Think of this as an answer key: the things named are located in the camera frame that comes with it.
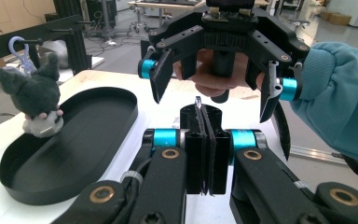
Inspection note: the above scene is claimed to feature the black tray stand with hooks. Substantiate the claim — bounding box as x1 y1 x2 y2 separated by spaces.
0 14 140 206

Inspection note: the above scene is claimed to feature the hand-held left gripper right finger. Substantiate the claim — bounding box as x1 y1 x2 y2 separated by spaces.
201 105 231 196

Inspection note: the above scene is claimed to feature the black frame strut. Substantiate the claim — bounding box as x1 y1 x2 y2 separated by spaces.
52 0 93 72

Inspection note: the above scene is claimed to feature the dark grey plush toy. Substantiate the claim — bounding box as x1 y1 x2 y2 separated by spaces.
0 51 65 139

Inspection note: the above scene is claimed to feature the carabiner keychain clip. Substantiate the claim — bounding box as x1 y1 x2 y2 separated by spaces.
7 35 39 77

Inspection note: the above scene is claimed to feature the aluminium rail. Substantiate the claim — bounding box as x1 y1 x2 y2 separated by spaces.
288 144 345 166

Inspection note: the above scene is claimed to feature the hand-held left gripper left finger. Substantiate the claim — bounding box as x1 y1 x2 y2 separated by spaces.
179 95 207 196

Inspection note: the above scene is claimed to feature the white floor board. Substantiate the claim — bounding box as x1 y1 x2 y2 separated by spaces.
59 55 105 84

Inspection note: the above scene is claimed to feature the small cardboard box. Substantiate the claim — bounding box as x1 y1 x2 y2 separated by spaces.
319 10 352 27

